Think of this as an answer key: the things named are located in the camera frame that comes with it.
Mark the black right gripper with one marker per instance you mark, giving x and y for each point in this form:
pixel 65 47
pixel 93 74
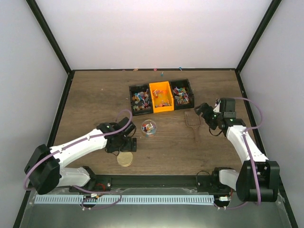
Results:
pixel 202 108

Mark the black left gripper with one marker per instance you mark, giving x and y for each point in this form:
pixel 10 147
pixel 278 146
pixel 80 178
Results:
pixel 128 147

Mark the brown plastic scoop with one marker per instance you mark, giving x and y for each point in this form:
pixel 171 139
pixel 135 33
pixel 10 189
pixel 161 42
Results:
pixel 194 122

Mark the gold round lid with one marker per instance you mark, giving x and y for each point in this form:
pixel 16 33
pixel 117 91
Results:
pixel 125 159

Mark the black candy bin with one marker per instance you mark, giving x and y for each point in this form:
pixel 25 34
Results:
pixel 140 99
pixel 183 96

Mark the clear round container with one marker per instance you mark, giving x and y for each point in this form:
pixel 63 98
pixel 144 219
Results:
pixel 149 128

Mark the orange candy bin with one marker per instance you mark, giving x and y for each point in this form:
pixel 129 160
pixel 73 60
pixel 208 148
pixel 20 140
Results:
pixel 162 98

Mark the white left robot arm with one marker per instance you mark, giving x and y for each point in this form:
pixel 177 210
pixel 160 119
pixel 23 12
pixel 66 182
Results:
pixel 48 168

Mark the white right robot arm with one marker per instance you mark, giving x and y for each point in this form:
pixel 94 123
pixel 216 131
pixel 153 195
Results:
pixel 253 160

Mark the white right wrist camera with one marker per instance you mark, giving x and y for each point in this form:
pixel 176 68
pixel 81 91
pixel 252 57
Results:
pixel 217 106

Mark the black front mounting rail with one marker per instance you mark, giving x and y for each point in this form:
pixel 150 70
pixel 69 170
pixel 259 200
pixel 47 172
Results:
pixel 152 181

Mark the light blue slotted cable duct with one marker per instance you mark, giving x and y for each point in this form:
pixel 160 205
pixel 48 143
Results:
pixel 127 199

